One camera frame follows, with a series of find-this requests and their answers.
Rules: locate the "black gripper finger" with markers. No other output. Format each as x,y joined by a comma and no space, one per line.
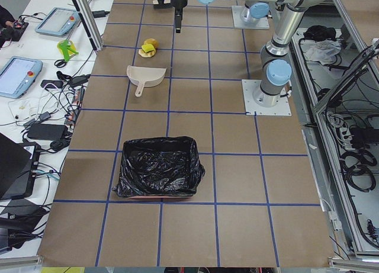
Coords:
178,19

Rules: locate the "brown bread roll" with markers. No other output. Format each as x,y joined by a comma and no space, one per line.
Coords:
152,41

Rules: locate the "beige plastic dustpan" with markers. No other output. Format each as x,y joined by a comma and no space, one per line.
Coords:
143,77

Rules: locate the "beige hand brush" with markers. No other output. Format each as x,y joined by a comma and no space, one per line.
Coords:
162,4

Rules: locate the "black trash bag bin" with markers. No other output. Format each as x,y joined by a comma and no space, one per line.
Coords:
159,166

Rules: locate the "blue teach pendant far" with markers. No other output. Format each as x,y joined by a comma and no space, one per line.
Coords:
58,22

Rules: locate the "blue teach pendant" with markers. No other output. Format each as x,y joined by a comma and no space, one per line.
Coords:
18,75
58,22

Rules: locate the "black scissors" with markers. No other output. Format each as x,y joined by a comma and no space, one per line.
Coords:
60,63

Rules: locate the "black cloth pile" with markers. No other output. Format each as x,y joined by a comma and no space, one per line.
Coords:
320,33

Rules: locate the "white cloth pile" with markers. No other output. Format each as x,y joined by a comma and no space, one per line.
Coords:
324,52

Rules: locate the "black power adapter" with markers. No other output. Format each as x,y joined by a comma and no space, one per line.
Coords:
47,131

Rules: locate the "blue teach pendant near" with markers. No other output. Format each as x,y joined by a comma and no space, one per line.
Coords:
18,75

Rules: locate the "black laptop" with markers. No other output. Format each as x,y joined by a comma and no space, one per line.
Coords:
19,162

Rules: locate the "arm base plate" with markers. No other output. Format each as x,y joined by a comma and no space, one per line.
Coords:
254,18
259,103

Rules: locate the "aluminium frame post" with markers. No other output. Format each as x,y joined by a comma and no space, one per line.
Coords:
83,9

